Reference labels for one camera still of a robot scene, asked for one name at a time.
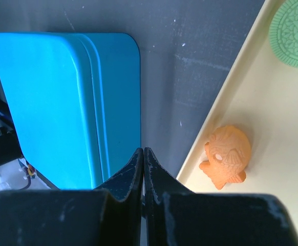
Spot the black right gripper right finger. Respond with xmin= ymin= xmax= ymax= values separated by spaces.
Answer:
xmin=143 ymin=148 xmax=298 ymax=245

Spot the orange fish shaped cookie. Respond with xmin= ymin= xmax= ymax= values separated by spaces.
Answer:
xmin=199 ymin=126 xmax=251 ymax=190

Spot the yellow plastic tray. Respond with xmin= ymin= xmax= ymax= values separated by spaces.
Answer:
xmin=177 ymin=1 xmax=298 ymax=234

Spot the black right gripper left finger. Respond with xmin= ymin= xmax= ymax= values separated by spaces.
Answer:
xmin=0 ymin=148 xmax=143 ymax=245

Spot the blue tin lid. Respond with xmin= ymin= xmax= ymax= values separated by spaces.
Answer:
xmin=0 ymin=33 xmax=101 ymax=189

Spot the green round cookie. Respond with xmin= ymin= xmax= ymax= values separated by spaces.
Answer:
xmin=269 ymin=1 xmax=298 ymax=68

